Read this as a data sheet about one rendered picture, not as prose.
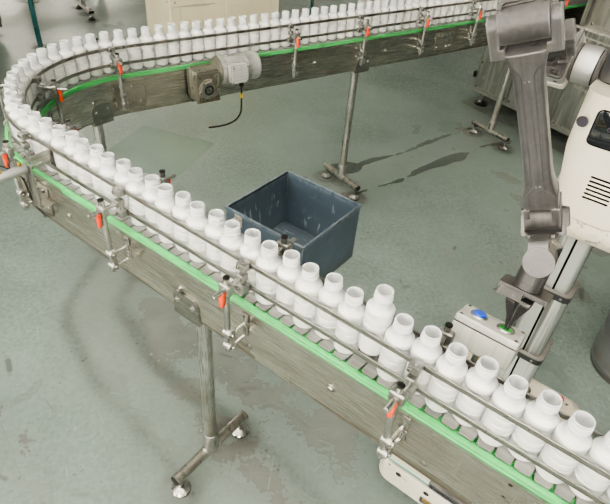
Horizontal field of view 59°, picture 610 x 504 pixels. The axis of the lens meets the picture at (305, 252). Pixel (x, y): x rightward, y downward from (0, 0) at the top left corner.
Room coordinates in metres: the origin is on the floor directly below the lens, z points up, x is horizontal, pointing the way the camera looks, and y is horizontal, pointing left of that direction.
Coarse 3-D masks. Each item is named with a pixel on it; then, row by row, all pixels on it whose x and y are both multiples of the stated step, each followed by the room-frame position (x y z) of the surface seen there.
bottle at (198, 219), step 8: (192, 208) 1.07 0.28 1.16; (200, 208) 1.07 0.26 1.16; (192, 216) 1.07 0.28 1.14; (200, 216) 1.07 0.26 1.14; (192, 224) 1.06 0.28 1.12; (200, 224) 1.06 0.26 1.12; (200, 232) 1.06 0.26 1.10; (192, 240) 1.06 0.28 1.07; (200, 240) 1.06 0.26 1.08; (192, 248) 1.06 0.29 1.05; (200, 248) 1.06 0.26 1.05; (192, 256) 1.06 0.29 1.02
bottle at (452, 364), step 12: (456, 348) 0.71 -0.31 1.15; (444, 360) 0.69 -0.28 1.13; (456, 360) 0.68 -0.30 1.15; (444, 372) 0.67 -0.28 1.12; (456, 372) 0.67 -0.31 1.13; (432, 384) 0.69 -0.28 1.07; (444, 384) 0.67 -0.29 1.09; (444, 396) 0.67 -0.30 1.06; (456, 396) 0.68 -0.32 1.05; (432, 408) 0.67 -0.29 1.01
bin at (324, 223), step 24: (264, 192) 1.55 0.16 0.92; (288, 192) 1.65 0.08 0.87; (312, 192) 1.59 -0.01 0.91; (240, 216) 1.37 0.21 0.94; (264, 216) 1.56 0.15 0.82; (288, 216) 1.65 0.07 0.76; (312, 216) 1.59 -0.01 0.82; (336, 216) 1.53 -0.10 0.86; (264, 240) 1.31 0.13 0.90; (288, 240) 1.26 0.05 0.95; (312, 240) 1.27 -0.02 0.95; (336, 240) 1.38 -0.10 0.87; (336, 264) 1.40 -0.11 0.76
